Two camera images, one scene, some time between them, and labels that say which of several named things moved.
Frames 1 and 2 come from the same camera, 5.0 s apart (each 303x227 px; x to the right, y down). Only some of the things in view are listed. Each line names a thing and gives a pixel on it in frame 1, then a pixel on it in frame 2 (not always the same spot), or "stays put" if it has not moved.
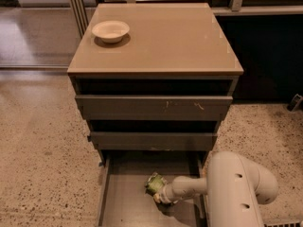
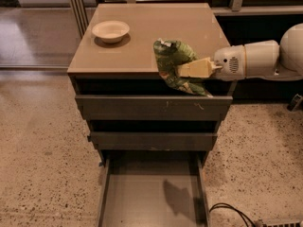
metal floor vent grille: x=281 y=222 stays put
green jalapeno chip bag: x=154 y=183 to x=168 y=55
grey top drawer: x=153 y=107 stays put
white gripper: x=165 y=193 to x=228 y=63
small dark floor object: x=294 y=102 stays put
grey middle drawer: x=152 y=140 stays put
